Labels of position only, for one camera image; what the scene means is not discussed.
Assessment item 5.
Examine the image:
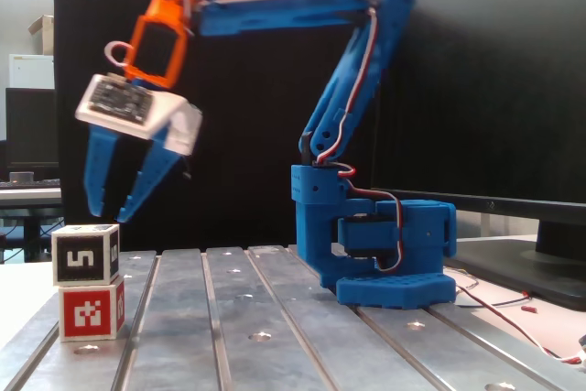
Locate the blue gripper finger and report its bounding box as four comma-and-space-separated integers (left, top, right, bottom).
84, 126, 121, 218
116, 137, 184, 223

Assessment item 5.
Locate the black cube with white marker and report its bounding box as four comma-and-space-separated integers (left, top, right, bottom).
50, 223, 122, 287

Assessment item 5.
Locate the red cube with white marker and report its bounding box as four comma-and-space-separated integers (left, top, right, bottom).
58, 276, 126, 342

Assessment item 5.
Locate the dark keyboard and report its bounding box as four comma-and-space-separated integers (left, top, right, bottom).
0, 179, 61, 189

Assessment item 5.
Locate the white background desk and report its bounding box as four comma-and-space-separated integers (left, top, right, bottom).
0, 187, 63, 264

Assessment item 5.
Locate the small black background monitor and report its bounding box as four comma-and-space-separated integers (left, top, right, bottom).
5, 87, 60, 168

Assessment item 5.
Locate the black office chair backrest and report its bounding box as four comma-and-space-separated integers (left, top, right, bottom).
53, 0, 374, 260

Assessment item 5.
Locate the white cabinet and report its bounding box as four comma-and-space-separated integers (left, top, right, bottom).
8, 53, 55, 89

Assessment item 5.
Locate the open cardboard box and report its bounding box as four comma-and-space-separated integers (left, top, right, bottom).
27, 14, 55, 56

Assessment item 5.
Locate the large black monitor with stand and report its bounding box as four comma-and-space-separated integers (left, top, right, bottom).
373, 0, 586, 312

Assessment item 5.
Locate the white mount with circuit board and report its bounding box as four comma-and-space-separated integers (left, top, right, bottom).
75, 72, 204, 157

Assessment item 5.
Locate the slotted aluminium base plate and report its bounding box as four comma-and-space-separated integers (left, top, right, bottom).
0, 244, 586, 391

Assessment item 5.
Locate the red white black cable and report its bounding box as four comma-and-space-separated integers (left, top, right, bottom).
450, 271, 586, 364

